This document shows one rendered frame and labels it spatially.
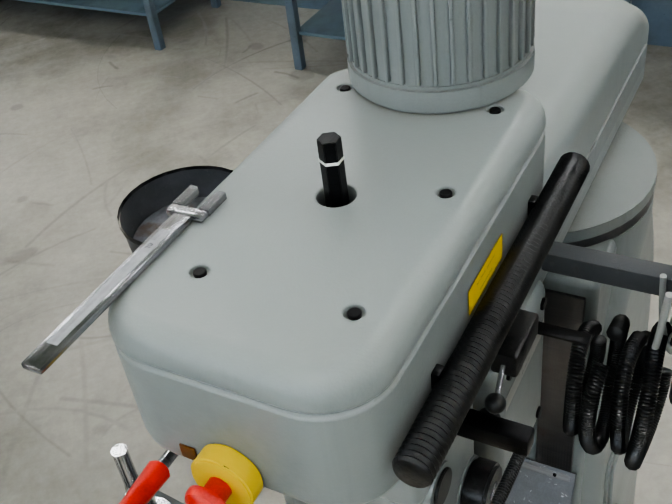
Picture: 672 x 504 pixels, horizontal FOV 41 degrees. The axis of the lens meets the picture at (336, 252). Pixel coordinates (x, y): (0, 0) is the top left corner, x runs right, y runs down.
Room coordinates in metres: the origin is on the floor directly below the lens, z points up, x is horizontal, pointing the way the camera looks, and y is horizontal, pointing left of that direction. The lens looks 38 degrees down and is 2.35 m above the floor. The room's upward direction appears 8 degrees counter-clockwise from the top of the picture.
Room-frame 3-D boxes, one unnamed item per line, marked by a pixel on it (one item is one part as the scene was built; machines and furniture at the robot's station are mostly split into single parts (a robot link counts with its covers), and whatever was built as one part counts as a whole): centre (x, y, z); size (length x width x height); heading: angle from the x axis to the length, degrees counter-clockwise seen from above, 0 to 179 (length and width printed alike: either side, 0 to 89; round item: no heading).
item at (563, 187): (0.62, -0.15, 1.79); 0.45 x 0.04 x 0.04; 148
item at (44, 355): (0.60, 0.17, 1.89); 0.24 x 0.04 x 0.01; 148
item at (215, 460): (0.47, 0.12, 1.76); 0.06 x 0.02 x 0.06; 58
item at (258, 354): (0.68, -0.02, 1.81); 0.47 x 0.26 x 0.16; 148
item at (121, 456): (0.89, 0.36, 1.28); 0.03 x 0.03 x 0.11
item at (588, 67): (1.09, -0.28, 1.66); 0.80 x 0.23 x 0.20; 148
